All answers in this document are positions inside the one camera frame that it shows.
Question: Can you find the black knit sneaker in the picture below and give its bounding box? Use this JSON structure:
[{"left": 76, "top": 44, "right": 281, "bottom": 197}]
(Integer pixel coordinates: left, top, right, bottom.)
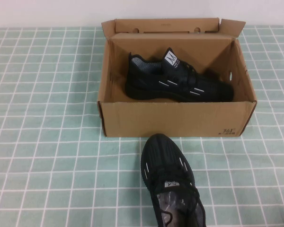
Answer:
[
  {"left": 140, "top": 133, "right": 215, "bottom": 227},
  {"left": 124, "top": 47, "right": 235, "bottom": 103}
]

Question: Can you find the brown cardboard shoe box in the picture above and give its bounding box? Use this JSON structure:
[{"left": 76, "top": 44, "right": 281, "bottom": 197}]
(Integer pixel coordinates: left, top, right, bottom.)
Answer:
[{"left": 97, "top": 18, "right": 257, "bottom": 138}]

